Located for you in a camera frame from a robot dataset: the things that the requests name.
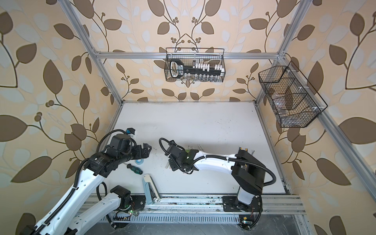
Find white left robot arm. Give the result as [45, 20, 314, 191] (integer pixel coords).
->
[19, 128, 152, 235]

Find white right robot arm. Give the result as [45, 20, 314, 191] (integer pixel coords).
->
[159, 138, 277, 212]

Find blue tape roll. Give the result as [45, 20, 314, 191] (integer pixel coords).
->
[135, 159, 144, 165]

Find green black screwdriver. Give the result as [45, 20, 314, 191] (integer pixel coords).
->
[127, 164, 143, 175]

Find blue white stapler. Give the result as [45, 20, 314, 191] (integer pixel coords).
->
[143, 174, 161, 205]

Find black socket holder tool set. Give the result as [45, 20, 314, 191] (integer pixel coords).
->
[165, 59, 226, 81]

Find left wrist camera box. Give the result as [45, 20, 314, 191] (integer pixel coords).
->
[125, 128, 137, 138]

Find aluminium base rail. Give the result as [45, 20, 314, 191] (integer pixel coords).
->
[85, 193, 306, 225]

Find black wire basket back wall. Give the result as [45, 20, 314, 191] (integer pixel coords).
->
[164, 47, 226, 83]

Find black wire basket wall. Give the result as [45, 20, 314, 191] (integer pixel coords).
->
[258, 61, 328, 128]
[164, 47, 226, 83]

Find black wire basket right wall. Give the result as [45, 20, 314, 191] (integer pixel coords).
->
[258, 61, 328, 128]

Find aluminium frame corner post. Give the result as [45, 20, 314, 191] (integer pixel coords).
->
[57, 0, 123, 106]

